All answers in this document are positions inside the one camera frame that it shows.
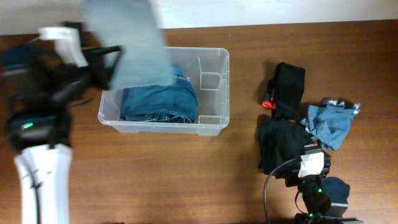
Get light grey-blue jeans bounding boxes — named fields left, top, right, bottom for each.
left=81, top=0, right=175, bottom=90

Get light blue denim shirt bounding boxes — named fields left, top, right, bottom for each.
left=300, top=99, right=361, bottom=151

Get dark blue jeans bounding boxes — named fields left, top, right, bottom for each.
left=119, top=65, right=198, bottom=123

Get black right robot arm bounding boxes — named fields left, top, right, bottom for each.
left=274, top=143, right=363, bottom=224

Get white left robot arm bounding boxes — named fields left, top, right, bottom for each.
left=5, top=45, right=123, bottom=223

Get black folded garment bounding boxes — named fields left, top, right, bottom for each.
left=258, top=116, right=312, bottom=175

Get black garment with red cuff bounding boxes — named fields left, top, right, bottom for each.
left=262, top=62, right=305, bottom=120

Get clear plastic storage bin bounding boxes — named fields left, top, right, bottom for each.
left=98, top=47, right=230, bottom=136

